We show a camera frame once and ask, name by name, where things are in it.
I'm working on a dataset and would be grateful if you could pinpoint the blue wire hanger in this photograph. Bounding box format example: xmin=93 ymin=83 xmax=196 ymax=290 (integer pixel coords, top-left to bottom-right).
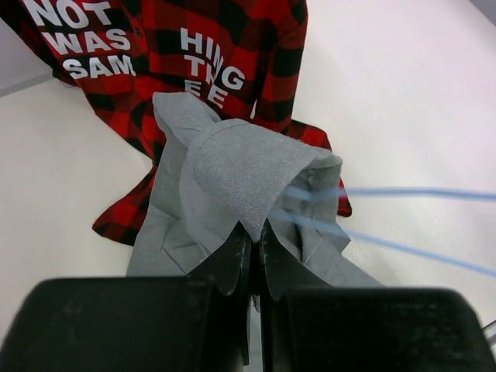
xmin=270 ymin=185 xmax=496 ymax=279

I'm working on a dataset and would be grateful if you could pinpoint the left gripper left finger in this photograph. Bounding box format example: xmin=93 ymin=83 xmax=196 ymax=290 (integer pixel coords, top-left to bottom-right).
xmin=1 ymin=226 xmax=250 ymax=371

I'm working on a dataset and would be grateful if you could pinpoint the grey button shirt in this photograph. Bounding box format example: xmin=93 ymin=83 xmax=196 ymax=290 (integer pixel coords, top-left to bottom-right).
xmin=127 ymin=92 xmax=378 ymax=288

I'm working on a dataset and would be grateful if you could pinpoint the red black plaid shirt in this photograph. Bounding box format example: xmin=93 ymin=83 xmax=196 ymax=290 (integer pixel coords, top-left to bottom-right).
xmin=0 ymin=0 xmax=353 ymax=247

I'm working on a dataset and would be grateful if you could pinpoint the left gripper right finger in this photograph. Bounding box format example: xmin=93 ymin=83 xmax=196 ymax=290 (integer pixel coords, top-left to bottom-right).
xmin=258 ymin=225 xmax=495 ymax=371

